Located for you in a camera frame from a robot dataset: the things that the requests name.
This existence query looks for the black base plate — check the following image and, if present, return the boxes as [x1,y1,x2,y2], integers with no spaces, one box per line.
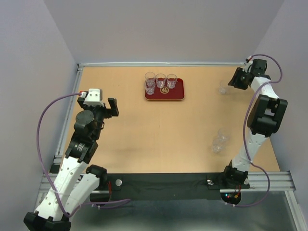
[90,173,250,202]

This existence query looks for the aluminium frame rail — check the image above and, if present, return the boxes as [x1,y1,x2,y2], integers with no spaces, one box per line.
[49,67,83,174]
[77,62,244,67]
[39,172,303,231]

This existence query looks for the clear glass cluster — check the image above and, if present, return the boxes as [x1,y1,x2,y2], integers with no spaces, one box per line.
[212,138,226,154]
[167,74,178,89]
[218,128,231,142]

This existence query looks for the aluminium frame rail left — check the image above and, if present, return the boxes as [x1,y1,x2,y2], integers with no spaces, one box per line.
[49,67,83,174]

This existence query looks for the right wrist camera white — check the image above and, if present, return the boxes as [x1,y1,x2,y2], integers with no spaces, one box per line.
[243,55,253,73]

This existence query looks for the aluminium frame rail back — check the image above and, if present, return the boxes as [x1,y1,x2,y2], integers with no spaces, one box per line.
[77,62,244,67]

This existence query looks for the clear glass cluster front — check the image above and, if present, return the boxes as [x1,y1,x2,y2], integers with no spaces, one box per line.
[212,138,226,154]

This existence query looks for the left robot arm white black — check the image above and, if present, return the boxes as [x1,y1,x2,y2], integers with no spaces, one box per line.
[24,94,119,231]

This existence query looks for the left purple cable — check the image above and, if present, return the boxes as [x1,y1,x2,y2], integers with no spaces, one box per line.
[36,92,131,217]

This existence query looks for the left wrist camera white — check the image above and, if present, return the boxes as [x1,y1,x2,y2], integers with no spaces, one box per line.
[80,89,104,106]

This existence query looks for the purple cable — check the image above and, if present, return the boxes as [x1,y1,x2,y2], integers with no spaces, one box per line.
[225,54,282,208]
[36,92,131,217]

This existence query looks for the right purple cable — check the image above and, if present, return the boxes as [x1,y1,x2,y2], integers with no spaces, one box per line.
[225,54,282,208]

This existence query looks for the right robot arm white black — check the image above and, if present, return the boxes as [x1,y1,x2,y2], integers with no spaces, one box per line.
[221,55,288,188]

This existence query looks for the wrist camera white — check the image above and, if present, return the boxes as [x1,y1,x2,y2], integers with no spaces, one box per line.
[80,89,104,106]
[243,55,253,73]

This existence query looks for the aluminium frame rail front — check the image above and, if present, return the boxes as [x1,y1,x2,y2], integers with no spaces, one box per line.
[39,172,303,231]

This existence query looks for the red lacquer tray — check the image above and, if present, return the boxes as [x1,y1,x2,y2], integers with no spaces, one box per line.
[145,78,185,101]

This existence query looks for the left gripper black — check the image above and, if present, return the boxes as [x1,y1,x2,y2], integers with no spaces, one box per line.
[78,98,118,141]

